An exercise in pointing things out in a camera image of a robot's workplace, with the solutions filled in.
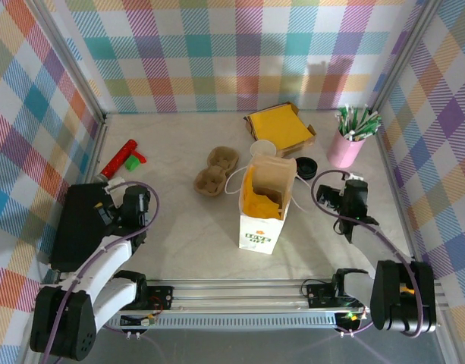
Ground yellow paper napkin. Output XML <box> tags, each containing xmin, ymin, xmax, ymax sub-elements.
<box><xmin>242</xmin><ymin>168</ymin><xmax>282</xmax><ymax>221</ymax></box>

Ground white paper takeout bag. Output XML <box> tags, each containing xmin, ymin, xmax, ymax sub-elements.
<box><xmin>225</xmin><ymin>153</ymin><xmax>313</xmax><ymax>255</ymax></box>

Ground stack of paper cups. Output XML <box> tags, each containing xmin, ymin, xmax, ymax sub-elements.
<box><xmin>250</xmin><ymin>139</ymin><xmax>277</xmax><ymax>157</ymax></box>

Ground black flat box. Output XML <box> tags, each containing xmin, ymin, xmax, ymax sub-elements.
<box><xmin>49</xmin><ymin>181</ymin><xmax>121</xmax><ymax>272</ymax></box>

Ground black plastic cup lid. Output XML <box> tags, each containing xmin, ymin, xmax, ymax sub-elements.
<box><xmin>294</xmin><ymin>156</ymin><xmax>319</xmax><ymax>180</ymax></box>

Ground pink straw holder cup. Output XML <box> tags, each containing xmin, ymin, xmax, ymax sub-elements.
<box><xmin>326</xmin><ymin>128</ymin><xmax>366</xmax><ymax>168</ymax></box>

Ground red star-print tube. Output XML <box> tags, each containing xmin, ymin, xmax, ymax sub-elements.
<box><xmin>99</xmin><ymin>139</ymin><xmax>138</xmax><ymax>180</ymax></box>

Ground yellow napkins in tray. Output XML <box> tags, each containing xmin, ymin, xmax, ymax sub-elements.
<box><xmin>243</xmin><ymin>100</ymin><xmax>317</xmax><ymax>158</ymax></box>

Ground small circuit board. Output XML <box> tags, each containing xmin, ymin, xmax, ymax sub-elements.
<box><xmin>336</xmin><ymin>311</ymin><xmax>366</xmax><ymax>327</ymax></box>
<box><xmin>120</xmin><ymin>313</ymin><xmax>157</xmax><ymax>328</ymax></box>

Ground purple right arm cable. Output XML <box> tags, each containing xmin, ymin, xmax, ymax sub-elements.
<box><xmin>310</xmin><ymin>169</ymin><xmax>426</xmax><ymax>338</ymax></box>

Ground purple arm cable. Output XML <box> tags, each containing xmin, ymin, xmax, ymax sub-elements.
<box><xmin>310</xmin><ymin>169</ymin><xmax>426</xmax><ymax>338</ymax></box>
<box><xmin>40</xmin><ymin>180</ymin><xmax>161</xmax><ymax>364</ymax></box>

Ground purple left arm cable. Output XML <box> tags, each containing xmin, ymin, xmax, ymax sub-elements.
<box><xmin>40</xmin><ymin>180</ymin><xmax>161</xmax><ymax>364</ymax></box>

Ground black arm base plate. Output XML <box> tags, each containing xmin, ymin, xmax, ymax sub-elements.
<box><xmin>305</xmin><ymin>282</ymin><xmax>345</xmax><ymax>309</ymax></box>
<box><xmin>140</xmin><ymin>284</ymin><xmax>175</xmax><ymax>311</ymax></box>

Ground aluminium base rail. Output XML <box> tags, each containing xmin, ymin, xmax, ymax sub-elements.
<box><xmin>102</xmin><ymin>279</ymin><xmax>445</xmax><ymax>315</ymax></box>

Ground aluminium frame post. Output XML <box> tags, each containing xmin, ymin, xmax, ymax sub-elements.
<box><xmin>33</xmin><ymin>0</ymin><xmax>108</xmax><ymax>124</ymax></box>
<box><xmin>370</xmin><ymin>0</ymin><xmax>440</xmax><ymax>111</ymax></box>

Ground grey slotted cable duct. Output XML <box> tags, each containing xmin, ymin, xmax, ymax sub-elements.
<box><xmin>102</xmin><ymin>316</ymin><xmax>364</xmax><ymax>331</ymax></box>

